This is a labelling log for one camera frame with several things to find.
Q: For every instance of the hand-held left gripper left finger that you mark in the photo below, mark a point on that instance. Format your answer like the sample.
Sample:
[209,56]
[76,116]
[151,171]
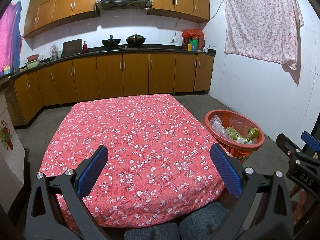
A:
[93,166]

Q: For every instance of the red floral tablecloth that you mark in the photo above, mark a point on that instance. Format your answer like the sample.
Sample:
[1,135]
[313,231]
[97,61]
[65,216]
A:
[140,142]

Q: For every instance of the red plastic basket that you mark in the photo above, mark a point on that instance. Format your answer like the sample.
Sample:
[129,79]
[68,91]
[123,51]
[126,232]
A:
[240,147]

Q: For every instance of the black open wok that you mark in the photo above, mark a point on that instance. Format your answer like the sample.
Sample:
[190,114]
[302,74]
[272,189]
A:
[111,42]

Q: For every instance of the yellow plastic jug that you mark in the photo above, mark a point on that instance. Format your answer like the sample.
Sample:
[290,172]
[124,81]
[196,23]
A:
[6,70]

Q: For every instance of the white mug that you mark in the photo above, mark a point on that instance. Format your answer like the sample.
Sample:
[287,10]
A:
[205,50]

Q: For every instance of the red basin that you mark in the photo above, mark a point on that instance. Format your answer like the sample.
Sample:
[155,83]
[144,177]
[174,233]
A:
[33,58]

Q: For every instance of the black kitchen countertop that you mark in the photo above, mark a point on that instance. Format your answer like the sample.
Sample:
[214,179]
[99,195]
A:
[162,48]

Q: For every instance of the red bag on canisters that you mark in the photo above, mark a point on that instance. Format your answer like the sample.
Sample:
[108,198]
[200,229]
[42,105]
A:
[192,33]

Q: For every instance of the white plastic bag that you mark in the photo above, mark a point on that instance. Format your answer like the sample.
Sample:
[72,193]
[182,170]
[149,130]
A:
[240,140]

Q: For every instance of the red bottle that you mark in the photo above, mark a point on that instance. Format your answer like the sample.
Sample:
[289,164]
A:
[85,48]

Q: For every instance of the white cabinet with flower decal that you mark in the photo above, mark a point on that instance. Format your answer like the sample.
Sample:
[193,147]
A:
[10,160]

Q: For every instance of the dark brown cutting board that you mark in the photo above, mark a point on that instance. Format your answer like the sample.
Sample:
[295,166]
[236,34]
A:
[72,48]

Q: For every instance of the black gas stove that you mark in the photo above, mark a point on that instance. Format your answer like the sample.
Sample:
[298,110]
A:
[125,48]

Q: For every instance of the red canister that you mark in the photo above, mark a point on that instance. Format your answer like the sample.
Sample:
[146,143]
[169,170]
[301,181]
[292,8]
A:
[185,43]
[201,43]

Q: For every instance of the olive green plastic bag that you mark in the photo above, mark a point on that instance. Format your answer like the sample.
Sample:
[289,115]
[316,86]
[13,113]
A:
[232,133]

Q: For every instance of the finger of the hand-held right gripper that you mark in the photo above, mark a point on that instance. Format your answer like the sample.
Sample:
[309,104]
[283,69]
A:
[287,146]
[310,140]

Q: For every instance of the person's left leg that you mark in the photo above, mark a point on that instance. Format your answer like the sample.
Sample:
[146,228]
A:
[152,233]

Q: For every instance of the bubble wrap sheet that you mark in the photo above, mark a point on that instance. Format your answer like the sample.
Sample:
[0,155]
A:
[216,126]

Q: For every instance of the green box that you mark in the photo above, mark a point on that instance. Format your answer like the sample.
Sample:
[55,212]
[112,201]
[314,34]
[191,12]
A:
[195,42]

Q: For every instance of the pink and blue hanging cloth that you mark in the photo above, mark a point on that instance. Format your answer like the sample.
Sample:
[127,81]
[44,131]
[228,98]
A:
[8,30]

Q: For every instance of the pink floral hanging sheet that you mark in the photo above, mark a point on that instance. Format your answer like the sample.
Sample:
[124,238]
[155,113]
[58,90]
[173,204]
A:
[260,17]

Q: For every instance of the person's leg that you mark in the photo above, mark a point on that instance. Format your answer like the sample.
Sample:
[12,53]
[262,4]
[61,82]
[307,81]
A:
[205,225]
[152,233]

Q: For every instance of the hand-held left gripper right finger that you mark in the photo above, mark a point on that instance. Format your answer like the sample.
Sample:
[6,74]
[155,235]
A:
[226,168]

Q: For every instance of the glass jar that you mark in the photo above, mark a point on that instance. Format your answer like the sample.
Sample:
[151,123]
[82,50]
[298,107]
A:
[55,53]

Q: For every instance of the white wall outlet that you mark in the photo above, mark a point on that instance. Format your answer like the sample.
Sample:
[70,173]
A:
[174,40]

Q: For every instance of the person's right leg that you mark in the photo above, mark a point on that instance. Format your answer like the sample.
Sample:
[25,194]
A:
[205,225]

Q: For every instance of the black wok with lid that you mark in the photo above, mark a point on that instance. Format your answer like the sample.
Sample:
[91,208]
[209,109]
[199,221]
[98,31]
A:
[135,40]

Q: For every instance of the wooden base cabinets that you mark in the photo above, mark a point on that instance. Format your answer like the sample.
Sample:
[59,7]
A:
[135,75]

